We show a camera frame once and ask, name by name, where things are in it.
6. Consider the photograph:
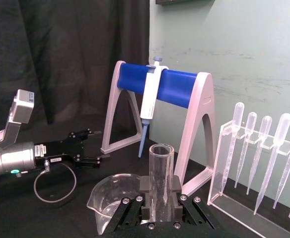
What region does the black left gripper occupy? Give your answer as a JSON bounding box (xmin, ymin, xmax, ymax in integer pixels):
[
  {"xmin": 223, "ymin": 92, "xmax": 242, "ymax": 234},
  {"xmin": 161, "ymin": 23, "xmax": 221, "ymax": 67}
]
[{"xmin": 34, "ymin": 128, "xmax": 111, "ymax": 170}]

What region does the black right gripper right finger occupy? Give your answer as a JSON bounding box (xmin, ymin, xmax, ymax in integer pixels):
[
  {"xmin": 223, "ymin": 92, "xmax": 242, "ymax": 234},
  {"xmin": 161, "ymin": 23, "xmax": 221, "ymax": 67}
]
[{"xmin": 170, "ymin": 176, "xmax": 218, "ymax": 230}]

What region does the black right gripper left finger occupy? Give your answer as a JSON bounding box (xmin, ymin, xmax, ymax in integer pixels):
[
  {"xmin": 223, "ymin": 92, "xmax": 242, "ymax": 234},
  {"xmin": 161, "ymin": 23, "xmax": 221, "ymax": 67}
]
[{"xmin": 109, "ymin": 176, "xmax": 152, "ymax": 231}]

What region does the clear glass cylinder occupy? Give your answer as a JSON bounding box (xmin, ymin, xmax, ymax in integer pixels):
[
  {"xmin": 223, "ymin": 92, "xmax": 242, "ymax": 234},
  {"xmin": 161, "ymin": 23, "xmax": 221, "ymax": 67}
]
[{"xmin": 148, "ymin": 143, "xmax": 175, "ymax": 223}]

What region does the clear glass beaker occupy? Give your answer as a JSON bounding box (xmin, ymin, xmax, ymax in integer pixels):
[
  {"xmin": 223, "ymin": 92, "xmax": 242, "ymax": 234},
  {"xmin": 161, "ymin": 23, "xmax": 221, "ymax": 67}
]
[{"xmin": 86, "ymin": 173, "xmax": 145, "ymax": 235}]

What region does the clear acrylic dropper rack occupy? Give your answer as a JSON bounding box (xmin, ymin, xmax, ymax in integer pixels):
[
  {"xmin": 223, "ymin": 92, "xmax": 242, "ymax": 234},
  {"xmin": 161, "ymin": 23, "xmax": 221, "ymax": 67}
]
[{"xmin": 207, "ymin": 121, "xmax": 290, "ymax": 238}]

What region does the white pipette with blue tip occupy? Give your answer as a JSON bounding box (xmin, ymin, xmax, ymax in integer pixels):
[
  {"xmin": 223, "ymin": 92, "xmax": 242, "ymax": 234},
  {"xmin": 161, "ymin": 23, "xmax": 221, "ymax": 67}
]
[{"xmin": 138, "ymin": 56, "xmax": 164, "ymax": 159}]

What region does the black backdrop curtain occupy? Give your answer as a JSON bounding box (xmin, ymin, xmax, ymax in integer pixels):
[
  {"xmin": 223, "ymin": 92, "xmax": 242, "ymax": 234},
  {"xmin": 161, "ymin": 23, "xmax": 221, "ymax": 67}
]
[{"xmin": 0, "ymin": 0, "xmax": 151, "ymax": 143}]

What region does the black table cloth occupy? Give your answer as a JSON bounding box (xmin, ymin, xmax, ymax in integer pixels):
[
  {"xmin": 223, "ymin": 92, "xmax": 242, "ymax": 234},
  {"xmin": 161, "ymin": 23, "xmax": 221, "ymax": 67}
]
[{"xmin": 0, "ymin": 128, "xmax": 290, "ymax": 238}]

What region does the grey pipette stand blue bar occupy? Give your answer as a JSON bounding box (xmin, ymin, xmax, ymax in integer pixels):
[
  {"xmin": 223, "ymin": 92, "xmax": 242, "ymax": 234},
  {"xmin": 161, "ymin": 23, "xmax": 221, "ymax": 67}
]
[{"xmin": 100, "ymin": 60, "xmax": 217, "ymax": 197}]

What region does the thin dark gripper cable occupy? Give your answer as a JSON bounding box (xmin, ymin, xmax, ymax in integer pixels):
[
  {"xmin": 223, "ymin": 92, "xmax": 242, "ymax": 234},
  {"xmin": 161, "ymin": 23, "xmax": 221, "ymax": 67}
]
[{"xmin": 33, "ymin": 160, "xmax": 77, "ymax": 203}]

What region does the dark frame on wall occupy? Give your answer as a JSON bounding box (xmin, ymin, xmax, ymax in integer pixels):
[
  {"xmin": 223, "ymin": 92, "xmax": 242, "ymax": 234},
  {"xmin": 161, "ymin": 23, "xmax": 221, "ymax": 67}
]
[{"xmin": 155, "ymin": 0, "xmax": 213, "ymax": 5}]

